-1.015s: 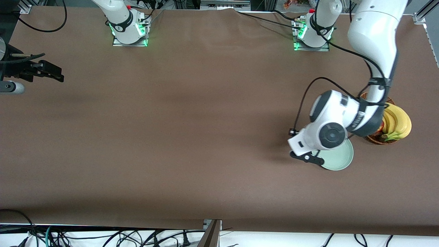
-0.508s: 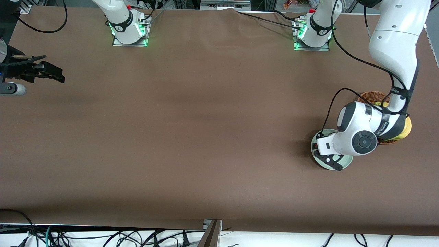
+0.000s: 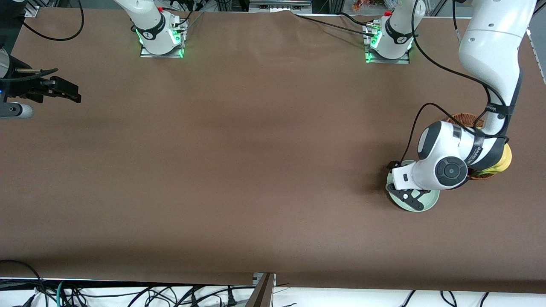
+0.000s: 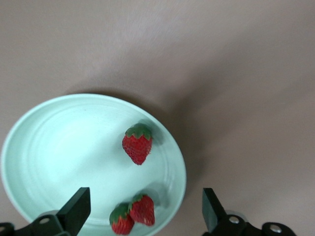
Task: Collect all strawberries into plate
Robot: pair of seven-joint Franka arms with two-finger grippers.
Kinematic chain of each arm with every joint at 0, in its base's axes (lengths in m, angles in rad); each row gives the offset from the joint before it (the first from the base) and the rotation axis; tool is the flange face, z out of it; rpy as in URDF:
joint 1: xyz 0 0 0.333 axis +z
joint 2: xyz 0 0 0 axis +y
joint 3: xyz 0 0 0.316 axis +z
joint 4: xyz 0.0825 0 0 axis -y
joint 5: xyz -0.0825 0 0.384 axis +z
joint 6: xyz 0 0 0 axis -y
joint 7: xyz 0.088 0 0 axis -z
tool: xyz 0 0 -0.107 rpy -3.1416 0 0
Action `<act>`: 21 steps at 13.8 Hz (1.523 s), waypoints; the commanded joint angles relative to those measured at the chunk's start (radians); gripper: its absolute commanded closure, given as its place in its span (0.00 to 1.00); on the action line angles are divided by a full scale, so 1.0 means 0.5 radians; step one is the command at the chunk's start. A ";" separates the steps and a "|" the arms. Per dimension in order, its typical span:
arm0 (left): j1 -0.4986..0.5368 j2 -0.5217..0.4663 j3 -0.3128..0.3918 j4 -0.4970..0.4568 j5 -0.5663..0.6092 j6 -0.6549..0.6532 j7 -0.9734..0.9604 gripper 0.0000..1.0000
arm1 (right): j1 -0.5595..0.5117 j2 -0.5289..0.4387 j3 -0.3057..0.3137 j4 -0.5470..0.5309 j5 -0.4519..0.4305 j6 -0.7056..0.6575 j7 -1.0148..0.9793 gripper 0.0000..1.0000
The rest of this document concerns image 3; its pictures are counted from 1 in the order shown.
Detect pale green round plate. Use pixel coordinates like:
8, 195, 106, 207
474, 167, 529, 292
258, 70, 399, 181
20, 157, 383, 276
385, 160, 440, 213

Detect brown wicker basket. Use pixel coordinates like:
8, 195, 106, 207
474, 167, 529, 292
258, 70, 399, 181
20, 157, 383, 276
446, 113, 497, 180

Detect yellow banana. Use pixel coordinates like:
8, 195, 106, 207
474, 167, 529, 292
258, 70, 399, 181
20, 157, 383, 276
478, 144, 513, 176

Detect brown table cover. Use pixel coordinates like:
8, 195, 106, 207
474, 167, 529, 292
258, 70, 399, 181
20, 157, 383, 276
0, 8, 546, 295

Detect orange background objects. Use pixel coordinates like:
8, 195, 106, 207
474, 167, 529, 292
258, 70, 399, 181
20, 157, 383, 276
352, 0, 387, 12

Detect metal background device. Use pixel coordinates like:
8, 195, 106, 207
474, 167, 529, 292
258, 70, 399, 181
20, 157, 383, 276
249, 0, 313, 14

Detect black left camera mount plate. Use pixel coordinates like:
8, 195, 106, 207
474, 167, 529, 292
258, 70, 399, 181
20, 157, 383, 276
386, 185, 432, 212

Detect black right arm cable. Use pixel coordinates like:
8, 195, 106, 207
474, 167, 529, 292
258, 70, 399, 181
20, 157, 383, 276
22, 0, 85, 41

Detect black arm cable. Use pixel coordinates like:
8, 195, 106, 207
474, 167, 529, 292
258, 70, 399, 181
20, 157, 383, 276
401, 0, 512, 168
22, 0, 85, 41

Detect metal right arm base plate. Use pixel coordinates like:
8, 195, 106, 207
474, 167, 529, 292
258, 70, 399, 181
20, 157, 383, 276
139, 44, 185, 58

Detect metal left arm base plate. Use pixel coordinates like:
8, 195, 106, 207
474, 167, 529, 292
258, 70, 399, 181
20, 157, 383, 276
365, 49, 411, 65

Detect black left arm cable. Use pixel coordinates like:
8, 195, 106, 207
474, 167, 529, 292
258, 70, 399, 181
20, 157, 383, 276
401, 0, 512, 168

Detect long black table cable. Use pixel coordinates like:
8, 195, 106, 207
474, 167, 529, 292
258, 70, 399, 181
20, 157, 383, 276
293, 14, 377, 38

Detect aluminium profile post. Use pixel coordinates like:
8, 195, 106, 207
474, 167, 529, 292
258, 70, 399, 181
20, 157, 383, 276
245, 272, 277, 307

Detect black looped floor cable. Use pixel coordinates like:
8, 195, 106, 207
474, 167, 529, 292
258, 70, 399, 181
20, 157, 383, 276
0, 259, 48, 307

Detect black cable with plug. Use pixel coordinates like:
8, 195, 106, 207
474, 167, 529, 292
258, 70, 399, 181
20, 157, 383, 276
183, 285, 240, 307

